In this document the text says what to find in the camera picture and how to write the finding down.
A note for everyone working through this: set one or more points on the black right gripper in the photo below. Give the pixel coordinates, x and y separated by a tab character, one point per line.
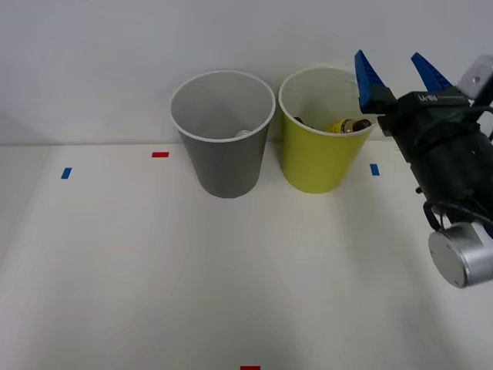
427	115

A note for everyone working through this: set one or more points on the yellow label bottle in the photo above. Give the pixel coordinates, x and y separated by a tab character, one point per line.
339	126

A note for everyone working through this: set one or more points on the green label plastic bottle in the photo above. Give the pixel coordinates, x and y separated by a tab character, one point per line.
299	120

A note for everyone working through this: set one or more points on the yellow-green plastic waste bin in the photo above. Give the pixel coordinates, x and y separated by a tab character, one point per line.
319	162

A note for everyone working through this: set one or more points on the grey plastic waste bin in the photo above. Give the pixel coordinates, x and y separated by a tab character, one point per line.
227	169

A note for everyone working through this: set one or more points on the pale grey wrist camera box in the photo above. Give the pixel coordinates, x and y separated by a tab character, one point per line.
475	79

